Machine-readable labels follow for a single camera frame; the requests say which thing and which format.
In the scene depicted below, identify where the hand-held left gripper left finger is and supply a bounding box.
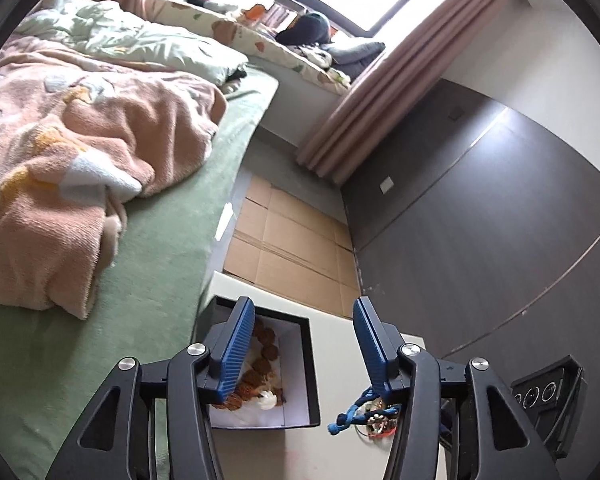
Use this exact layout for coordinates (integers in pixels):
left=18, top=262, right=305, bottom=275
left=45, top=296, right=257, bottom=480

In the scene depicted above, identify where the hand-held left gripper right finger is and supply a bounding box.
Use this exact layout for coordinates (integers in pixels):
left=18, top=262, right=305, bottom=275
left=352, top=296, right=563, bottom=480

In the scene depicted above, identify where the brown bead bracelet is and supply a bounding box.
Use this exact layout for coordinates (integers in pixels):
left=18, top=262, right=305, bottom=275
left=212, top=322, right=281, bottom=411

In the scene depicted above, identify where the black jewelry box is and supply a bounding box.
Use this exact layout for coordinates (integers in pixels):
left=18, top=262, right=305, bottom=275
left=192, top=296, right=322, bottom=431

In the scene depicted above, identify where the colourful beaded bracelet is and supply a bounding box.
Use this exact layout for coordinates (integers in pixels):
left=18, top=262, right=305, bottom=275
left=355, top=400, right=403, bottom=438

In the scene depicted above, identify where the blue braided bracelet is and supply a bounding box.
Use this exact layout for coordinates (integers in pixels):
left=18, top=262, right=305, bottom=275
left=327, top=385, right=381, bottom=435

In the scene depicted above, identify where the flattened cardboard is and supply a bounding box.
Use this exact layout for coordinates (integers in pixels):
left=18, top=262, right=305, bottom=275
left=222, top=175, right=363, bottom=318

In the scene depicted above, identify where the bed with green sheet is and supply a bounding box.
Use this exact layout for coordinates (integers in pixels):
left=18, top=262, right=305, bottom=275
left=0, top=65, right=281, bottom=480

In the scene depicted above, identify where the pink fleece blanket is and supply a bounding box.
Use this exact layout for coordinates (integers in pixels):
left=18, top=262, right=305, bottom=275
left=0, top=40, right=228, bottom=321

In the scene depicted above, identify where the grey pillow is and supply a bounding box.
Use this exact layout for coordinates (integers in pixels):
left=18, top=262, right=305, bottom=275
left=320, top=40, right=387, bottom=81

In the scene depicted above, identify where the printed window seat cushion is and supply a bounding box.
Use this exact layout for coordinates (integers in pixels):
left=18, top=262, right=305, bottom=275
left=152, top=0, right=353, bottom=96

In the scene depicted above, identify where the pale green quilt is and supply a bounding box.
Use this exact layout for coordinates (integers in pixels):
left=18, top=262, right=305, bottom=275
left=15, top=0, right=248, bottom=86

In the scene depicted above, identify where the dark bag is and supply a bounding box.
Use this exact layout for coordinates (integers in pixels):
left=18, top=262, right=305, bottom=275
left=275, top=10, right=336, bottom=46

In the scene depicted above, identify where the row of books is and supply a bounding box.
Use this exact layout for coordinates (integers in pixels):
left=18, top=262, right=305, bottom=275
left=260, top=2, right=301, bottom=31

